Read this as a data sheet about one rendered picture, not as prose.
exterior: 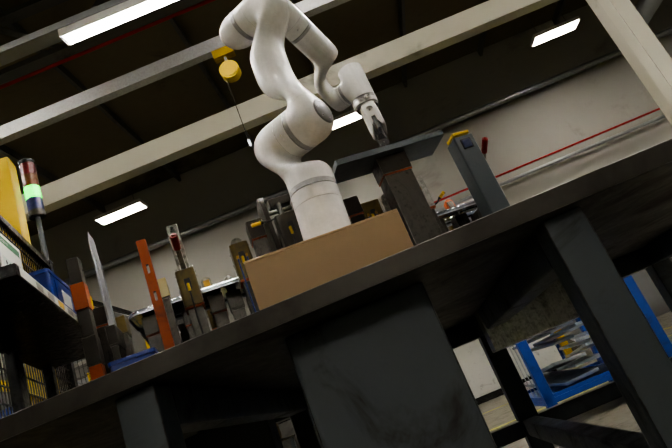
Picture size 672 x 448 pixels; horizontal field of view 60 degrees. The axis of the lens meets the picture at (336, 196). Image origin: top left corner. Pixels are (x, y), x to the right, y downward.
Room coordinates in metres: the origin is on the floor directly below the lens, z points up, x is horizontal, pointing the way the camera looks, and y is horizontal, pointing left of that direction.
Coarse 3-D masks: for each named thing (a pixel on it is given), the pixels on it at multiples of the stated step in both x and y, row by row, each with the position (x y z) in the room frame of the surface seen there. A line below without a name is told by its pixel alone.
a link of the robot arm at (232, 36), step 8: (288, 0) 1.43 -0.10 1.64; (296, 8) 1.45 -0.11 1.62; (232, 16) 1.31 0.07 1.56; (296, 16) 1.45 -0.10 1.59; (304, 16) 1.48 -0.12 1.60; (224, 24) 1.33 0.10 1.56; (232, 24) 1.31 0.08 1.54; (288, 24) 1.46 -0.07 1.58; (296, 24) 1.46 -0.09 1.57; (304, 24) 1.48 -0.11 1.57; (224, 32) 1.33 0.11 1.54; (232, 32) 1.33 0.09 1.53; (240, 32) 1.33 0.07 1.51; (288, 32) 1.48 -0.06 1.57; (296, 32) 1.48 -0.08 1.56; (224, 40) 1.35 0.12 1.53; (232, 40) 1.35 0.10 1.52; (240, 40) 1.35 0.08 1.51; (248, 40) 1.36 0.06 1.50; (232, 48) 1.38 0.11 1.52; (240, 48) 1.39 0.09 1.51
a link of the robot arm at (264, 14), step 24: (264, 0) 1.25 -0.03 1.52; (240, 24) 1.31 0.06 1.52; (264, 24) 1.27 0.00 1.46; (264, 48) 1.28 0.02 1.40; (264, 72) 1.29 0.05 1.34; (288, 72) 1.30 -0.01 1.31; (288, 96) 1.26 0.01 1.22; (312, 96) 1.27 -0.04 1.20; (288, 120) 1.26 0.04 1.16; (312, 120) 1.25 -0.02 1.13; (312, 144) 1.31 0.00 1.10
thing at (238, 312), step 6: (228, 294) 1.85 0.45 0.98; (234, 294) 1.86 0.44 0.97; (240, 294) 1.86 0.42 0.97; (228, 300) 1.85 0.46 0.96; (234, 300) 1.85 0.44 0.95; (240, 300) 1.86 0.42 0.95; (234, 306) 1.85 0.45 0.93; (240, 306) 1.86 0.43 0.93; (234, 312) 1.85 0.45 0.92; (240, 312) 1.86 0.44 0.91; (234, 318) 1.86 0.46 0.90
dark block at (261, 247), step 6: (246, 222) 1.66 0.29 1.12; (252, 222) 1.67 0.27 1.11; (246, 228) 1.69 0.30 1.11; (252, 228) 1.67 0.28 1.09; (258, 228) 1.67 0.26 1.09; (264, 228) 1.68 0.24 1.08; (252, 234) 1.67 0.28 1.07; (258, 234) 1.67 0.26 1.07; (264, 234) 1.68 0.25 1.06; (252, 240) 1.67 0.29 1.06; (258, 240) 1.67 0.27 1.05; (264, 240) 1.68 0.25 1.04; (252, 246) 1.72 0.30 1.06; (258, 246) 1.67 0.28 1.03; (264, 246) 1.68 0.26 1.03; (258, 252) 1.67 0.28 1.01; (264, 252) 1.67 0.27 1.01
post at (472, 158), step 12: (456, 144) 1.75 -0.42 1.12; (456, 156) 1.78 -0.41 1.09; (468, 156) 1.75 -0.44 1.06; (480, 156) 1.76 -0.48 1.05; (468, 168) 1.75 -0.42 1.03; (480, 168) 1.75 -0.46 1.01; (468, 180) 1.78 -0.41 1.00; (480, 180) 1.75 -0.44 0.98; (492, 180) 1.76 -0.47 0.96; (480, 192) 1.75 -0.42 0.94; (492, 192) 1.75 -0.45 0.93; (480, 204) 1.78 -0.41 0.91; (492, 204) 1.75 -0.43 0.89; (504, 204) 1.76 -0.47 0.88
